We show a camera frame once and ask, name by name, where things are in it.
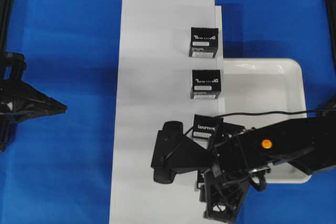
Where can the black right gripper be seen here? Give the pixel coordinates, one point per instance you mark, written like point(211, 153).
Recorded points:
point(16, 106)

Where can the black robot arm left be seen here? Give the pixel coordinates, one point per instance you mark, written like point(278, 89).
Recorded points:
point(308, 144)

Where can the black frame rail left side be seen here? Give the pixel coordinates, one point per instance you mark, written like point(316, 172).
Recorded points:
point(6, 10)

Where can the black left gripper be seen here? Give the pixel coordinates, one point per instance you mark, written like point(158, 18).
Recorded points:
point(241, 160)

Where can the white plastic tray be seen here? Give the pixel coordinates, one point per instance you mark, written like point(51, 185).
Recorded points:
point(259, 92)

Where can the white base board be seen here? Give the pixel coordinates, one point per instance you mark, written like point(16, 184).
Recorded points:
point(154, 84)

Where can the black white box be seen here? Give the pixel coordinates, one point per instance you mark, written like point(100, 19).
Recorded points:
point(201, 178)
point(204, 42)
point(206, 84)
point(204, 126)

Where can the black aluminium frame rail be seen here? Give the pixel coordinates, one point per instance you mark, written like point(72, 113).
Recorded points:
point(330, 6)

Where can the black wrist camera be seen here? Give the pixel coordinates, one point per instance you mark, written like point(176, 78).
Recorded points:
point(175, 153)

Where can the blue table mat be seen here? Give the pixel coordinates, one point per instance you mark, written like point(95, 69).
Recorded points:
point(117, 70)

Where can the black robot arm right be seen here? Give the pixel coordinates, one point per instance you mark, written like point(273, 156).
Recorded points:
point(19, 100)

